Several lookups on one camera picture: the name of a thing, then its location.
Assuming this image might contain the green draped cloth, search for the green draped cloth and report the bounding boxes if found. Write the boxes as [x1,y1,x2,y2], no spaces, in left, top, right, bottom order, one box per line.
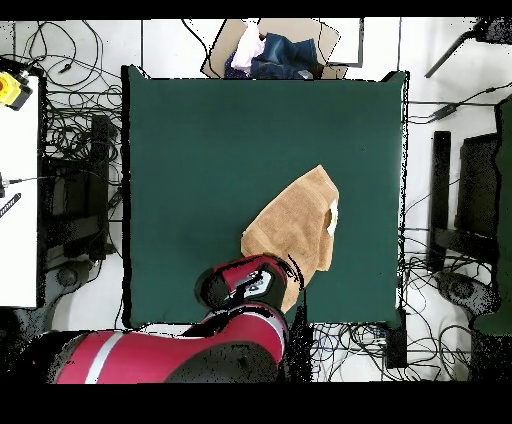
[473,95,512,335]

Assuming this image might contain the yellow emergency stop box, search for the yellow emergency stop box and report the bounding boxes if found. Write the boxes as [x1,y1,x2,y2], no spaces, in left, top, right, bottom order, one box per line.
[0,71,34,111]

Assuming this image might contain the black stand leg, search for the black stand leg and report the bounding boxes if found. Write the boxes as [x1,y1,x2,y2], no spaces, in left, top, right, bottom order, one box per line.
[424,16,512,79]

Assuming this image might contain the white table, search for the white table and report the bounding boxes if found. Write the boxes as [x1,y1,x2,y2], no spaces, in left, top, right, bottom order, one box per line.
[0,75,41,308]

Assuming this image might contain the blue jeans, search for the blue jeans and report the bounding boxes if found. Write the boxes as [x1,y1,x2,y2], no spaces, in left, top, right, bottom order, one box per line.
[223,32,321,80]

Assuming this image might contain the black adapter with cable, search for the black adapter with cable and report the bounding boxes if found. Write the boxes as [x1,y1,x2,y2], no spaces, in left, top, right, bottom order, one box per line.
[407,81,512,125]

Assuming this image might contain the black power strip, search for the black power strip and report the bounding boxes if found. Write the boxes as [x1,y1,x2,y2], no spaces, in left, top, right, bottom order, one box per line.
[383,309,408,369]

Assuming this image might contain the dark green table cloth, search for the dark green table cloth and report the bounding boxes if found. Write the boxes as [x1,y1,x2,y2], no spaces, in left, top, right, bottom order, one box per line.
[121,65,409,329]

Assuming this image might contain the tan terry towel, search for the tan terry towel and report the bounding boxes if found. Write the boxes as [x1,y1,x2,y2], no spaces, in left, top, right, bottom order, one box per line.
[240,164,340,314]

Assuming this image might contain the black rounded floor base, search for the black rounded floor base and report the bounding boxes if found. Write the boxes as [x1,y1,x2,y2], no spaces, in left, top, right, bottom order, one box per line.
[55,261,92,289]
[435,269,499,317]

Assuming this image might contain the cardboard box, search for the cardboard box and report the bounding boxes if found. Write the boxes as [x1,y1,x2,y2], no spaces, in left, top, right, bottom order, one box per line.
[201,17,349,80]

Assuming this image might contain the black cable tangle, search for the black cable tangle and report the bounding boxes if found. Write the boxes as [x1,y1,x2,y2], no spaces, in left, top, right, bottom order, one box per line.
[15,19,123,161]
[307,235,475,381]

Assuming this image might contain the pink cloth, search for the pink cloth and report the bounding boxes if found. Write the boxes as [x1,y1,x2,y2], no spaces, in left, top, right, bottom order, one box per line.
[230,21,267,73]

